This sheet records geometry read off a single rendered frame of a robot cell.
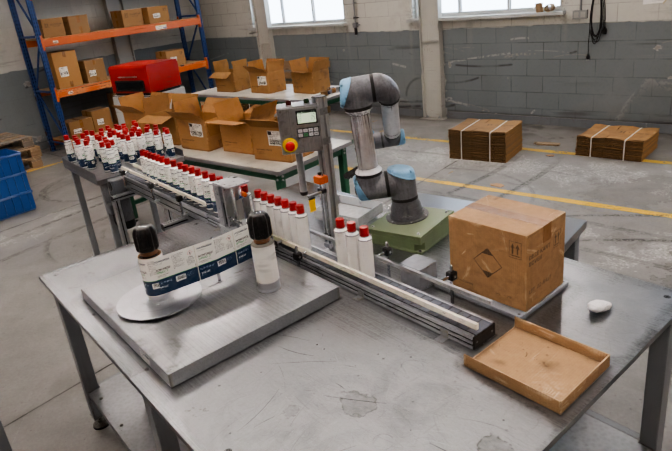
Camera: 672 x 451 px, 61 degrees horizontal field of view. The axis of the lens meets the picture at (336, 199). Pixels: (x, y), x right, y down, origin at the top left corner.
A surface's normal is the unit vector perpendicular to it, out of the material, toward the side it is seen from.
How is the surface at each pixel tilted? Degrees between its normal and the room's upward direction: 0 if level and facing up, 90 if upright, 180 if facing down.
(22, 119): 90
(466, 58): 90
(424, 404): 0
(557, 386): 0
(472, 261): 90
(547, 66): 90
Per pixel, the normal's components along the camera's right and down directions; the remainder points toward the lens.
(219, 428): -0.11, -0.93
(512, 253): -0.74, 0.31
